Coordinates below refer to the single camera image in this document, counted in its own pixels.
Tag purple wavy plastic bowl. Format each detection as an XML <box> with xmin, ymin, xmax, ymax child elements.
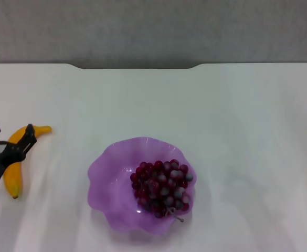
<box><xmin>87</xmin><ymin>136</ymin><xmax>198</xmax><ymax>235</ymax></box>

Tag red grape bunch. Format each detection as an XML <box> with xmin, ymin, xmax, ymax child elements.
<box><xmin>130</xmin><ymin>159</ymin><xmax>197</xmax><ymax>223</ymax></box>

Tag yellow banana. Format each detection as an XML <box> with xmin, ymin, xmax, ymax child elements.
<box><xmin>3</xmin><ymin>125</ymin><xmax>52</xmax><ymax>200</ymax></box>

